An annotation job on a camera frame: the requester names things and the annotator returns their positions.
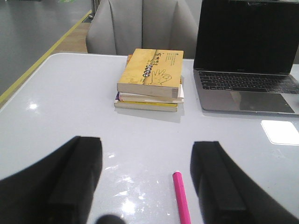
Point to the yellow book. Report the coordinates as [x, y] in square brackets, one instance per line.
[166, 107]
[153, 72]

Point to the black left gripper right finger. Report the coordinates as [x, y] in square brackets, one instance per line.
[226, 194]

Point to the bottom yellow book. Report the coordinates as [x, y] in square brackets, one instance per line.
[166, 107]

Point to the left grey armchair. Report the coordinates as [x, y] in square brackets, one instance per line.
[121, 26]

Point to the middle white book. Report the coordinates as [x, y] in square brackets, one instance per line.
[151, 99]

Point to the yellow top book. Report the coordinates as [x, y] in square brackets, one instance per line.
[153, 72]

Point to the grey open laptop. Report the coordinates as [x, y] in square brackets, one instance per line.
[244, 56]

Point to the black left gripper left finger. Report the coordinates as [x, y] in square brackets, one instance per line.
[58, 189]

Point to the pink highlighter pen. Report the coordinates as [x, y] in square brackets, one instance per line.
[182, 203]

